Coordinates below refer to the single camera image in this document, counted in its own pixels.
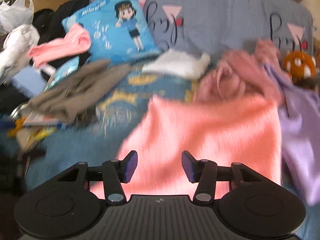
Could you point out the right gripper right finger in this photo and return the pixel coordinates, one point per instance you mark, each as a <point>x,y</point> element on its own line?
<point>204,174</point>

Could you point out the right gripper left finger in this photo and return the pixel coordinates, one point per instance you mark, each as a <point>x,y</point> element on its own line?
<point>115,173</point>

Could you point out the coral pink fleece towel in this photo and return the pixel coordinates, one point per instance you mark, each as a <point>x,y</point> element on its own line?
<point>246,131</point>

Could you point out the blue floral quilt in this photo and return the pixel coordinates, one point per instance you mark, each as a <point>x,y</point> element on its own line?
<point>118,115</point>

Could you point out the brown folded knit garment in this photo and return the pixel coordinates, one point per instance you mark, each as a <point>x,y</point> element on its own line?
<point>79,91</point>

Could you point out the pink fuzzy zip jacket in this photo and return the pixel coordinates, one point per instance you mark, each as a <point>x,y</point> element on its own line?
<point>239,73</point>

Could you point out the purple sweatshirt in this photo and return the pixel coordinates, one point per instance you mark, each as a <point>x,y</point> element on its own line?
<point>299,120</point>

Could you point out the white folded shirt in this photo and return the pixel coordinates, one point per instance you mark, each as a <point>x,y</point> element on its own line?
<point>178,63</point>

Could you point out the round metal tin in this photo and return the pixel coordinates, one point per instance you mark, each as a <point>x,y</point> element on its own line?
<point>19,112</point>

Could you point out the light pink folded garment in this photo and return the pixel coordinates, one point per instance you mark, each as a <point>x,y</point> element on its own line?
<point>76,41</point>

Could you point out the red panda plush toy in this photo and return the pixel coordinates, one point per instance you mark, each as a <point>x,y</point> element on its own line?
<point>301,68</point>

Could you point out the blue cartoon police pillow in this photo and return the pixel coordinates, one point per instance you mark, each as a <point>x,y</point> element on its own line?
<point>118,30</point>

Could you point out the grey-blue printed bed sheet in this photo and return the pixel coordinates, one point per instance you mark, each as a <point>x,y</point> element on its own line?
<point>214,26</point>

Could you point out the black garment pile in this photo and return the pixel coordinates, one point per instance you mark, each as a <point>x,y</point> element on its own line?
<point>49,26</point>

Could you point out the white plastic bag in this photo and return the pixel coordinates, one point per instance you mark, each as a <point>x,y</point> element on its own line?
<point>12,16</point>

